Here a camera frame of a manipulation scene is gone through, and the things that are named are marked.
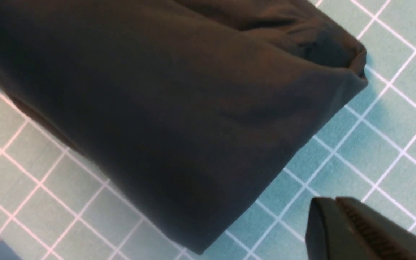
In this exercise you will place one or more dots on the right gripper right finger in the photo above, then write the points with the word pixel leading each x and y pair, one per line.
pixel 386 239

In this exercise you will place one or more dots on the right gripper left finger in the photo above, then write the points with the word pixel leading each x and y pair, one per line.
pixel 331 236

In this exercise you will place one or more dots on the dark gray long-sleeve top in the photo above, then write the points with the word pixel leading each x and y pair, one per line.
pixel 191 107

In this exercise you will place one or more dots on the green checkered tablecloth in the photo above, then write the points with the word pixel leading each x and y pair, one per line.
pixel 55 205

